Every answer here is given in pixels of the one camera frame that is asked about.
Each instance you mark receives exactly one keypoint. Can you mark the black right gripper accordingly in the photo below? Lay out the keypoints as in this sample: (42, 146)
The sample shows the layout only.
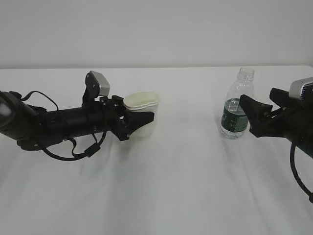
(293, 120)

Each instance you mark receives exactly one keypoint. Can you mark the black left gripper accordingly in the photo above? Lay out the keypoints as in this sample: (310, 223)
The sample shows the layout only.
(123, 123)

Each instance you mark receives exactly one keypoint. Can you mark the white paper cup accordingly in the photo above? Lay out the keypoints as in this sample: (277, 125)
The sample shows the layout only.
(143, 102)

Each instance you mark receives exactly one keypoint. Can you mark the clear water bottle green label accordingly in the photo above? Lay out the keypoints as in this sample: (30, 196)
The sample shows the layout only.
(234, 121)

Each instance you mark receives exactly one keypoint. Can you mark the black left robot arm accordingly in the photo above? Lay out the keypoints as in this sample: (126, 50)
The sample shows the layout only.
(34, 127)

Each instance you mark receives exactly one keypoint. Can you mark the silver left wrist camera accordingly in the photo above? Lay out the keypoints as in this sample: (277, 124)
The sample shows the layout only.
(96, 85)

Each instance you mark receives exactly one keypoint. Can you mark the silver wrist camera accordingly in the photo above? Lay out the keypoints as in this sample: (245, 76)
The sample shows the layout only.
(301, 89)
(96, 85)

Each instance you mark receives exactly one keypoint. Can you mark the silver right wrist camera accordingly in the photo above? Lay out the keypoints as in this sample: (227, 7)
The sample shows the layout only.
(301, 89)

